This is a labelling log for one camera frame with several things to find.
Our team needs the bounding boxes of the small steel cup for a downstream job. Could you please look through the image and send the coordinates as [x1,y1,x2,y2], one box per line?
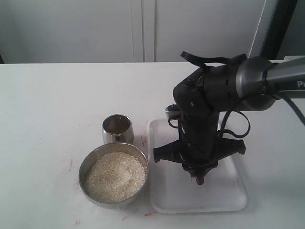
[102,114,134,144]

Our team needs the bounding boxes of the brown wooden spoon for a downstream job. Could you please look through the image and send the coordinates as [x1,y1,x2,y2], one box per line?
[195,176,204,186]

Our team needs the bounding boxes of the large steel rice bowl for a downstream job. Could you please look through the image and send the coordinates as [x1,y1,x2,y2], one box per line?
[79,143,149,209]

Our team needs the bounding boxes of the white cabinet doors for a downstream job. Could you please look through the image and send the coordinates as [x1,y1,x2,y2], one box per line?
[0,0,276,63]

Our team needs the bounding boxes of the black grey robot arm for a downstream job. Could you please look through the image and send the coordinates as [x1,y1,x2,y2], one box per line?
[153,52,305,185]

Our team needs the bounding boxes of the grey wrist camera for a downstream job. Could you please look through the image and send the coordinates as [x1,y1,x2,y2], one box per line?
[165,104,181,119]

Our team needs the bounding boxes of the black cable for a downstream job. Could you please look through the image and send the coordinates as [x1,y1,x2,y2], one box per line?
[168,50,305,144]

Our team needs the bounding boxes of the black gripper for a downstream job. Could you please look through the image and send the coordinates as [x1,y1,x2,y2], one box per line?
[153,112,245,178]

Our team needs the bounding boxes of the white plastic tray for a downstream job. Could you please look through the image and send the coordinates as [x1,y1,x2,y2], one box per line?
[148,119,248,214]

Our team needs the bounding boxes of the beige food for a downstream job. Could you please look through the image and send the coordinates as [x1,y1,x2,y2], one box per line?
[85,152,146,203]

